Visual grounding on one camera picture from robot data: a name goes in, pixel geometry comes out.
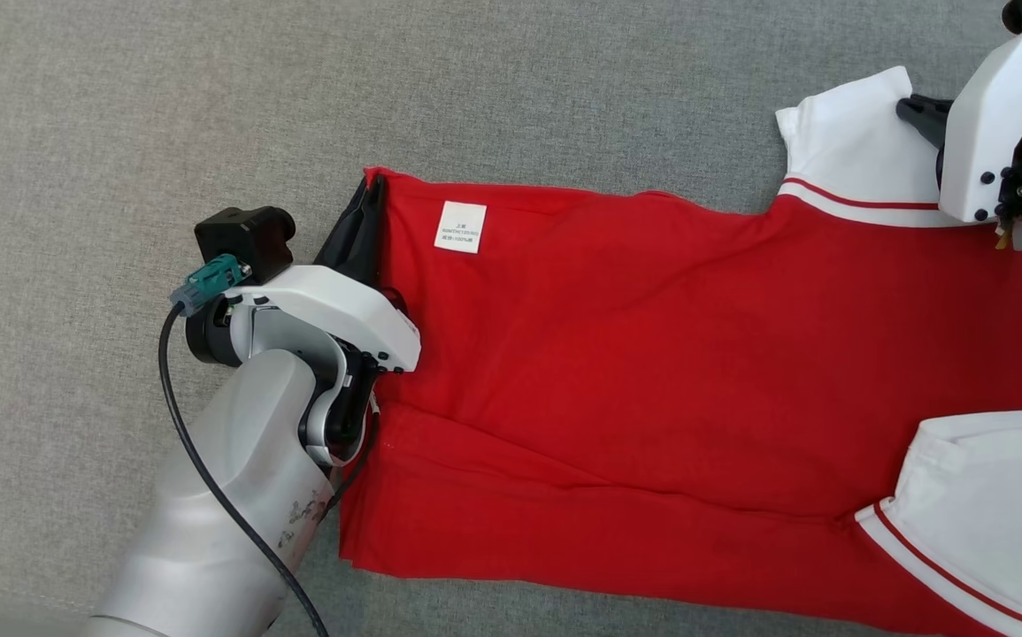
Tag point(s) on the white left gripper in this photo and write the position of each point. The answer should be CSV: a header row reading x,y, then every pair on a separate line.
x,y
342,301

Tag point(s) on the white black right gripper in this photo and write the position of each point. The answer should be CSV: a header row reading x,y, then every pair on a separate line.
x,y
988,133

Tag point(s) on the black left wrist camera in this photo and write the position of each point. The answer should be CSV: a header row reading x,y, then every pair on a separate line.
x,y
245,239

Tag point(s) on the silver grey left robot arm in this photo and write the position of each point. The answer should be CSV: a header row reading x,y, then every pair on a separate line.
x,y
210,513

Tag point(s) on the red Bulls jersey shirt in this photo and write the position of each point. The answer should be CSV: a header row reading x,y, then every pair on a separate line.
x,y
652,354

